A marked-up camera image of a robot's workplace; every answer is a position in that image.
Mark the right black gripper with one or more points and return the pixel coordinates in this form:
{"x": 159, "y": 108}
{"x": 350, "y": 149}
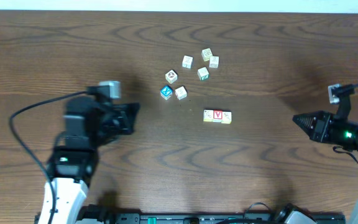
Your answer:
{"x": 322, "y": 131}

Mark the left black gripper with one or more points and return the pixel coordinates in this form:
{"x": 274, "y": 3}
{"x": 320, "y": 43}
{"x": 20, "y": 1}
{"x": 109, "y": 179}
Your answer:
{"x": 119, "y": 117}

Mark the wooden block yellow side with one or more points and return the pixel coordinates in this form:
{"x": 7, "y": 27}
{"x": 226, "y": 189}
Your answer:
{"x": 227, "y": 117}

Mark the red letter block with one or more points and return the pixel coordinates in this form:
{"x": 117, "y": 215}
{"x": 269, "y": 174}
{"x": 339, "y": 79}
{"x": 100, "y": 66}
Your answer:
{"x": 217, "y": 116}

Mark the wooden block red side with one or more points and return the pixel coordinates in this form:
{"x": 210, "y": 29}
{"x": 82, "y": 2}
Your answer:
{"x": 181, "y": 93}

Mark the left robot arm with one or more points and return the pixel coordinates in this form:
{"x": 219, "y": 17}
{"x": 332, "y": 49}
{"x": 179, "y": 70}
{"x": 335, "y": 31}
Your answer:
{"x": 70, "y": 171}

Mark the blue letter block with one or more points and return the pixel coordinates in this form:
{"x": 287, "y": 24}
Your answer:
{"x": 166, "y": 92}

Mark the wooden block brown circle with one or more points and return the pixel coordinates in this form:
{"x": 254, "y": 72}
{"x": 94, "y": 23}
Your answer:
{"x": 171, "y": 76}

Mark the wooden block beside top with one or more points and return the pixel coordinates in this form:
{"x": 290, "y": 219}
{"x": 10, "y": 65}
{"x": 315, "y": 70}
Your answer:
{"x": 214, "y": 62}

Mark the wooden block green side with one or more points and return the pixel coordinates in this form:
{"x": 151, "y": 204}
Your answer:
{"x": 203, "y": 73}

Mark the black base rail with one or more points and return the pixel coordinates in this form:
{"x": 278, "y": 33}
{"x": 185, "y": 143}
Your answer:
{"x": 289, "y": 214}

